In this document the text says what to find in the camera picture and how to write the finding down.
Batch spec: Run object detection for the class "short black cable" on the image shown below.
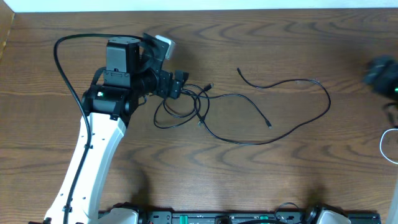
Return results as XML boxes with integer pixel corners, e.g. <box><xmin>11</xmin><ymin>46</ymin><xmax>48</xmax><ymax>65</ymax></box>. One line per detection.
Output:
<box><xmin>153</xmin><ymin>82</ymin><xmax>274</xmax><ymax>129</ymax></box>

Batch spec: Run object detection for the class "white usb cable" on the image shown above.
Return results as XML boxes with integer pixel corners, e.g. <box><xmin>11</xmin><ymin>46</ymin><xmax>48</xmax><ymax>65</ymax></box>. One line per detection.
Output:
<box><xmin>379</xmin><ymin>128</ymin><xmax>398</xmax><ymax>165</ymax></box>

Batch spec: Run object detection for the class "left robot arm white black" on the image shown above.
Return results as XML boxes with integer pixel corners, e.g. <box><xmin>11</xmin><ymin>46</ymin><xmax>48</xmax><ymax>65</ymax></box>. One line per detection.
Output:
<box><xmin>43</xmin><ymin>34</ymin><xmax>188</xmax><ymax>223</ymax></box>

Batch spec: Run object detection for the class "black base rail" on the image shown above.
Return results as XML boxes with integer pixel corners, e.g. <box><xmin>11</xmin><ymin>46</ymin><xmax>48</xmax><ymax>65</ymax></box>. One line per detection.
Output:
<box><xmin>99</xmin><ymin>202</ymin><xmax>382</xmax><ymax>224</ymax></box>

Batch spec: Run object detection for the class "long black cable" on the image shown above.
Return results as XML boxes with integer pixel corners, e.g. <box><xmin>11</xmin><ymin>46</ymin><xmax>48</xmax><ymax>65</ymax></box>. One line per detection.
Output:
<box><xmin>193</xmin><ymin>67</ymin><xmax>331</xmax><ymax>146</ymax></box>

